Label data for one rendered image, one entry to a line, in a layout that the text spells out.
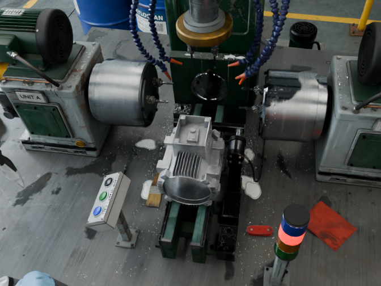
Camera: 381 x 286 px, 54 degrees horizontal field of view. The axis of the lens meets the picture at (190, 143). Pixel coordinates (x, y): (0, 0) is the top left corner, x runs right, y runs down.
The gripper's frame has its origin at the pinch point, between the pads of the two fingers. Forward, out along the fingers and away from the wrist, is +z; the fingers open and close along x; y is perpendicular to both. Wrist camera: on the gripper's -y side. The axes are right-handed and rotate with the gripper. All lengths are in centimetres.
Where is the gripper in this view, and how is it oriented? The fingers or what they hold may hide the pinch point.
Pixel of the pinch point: (0, 193)
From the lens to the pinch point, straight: 131.8
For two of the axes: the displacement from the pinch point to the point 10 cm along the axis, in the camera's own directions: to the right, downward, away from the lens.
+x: 9.7, -2.5, 0.8
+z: 2.2, 9.4, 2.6
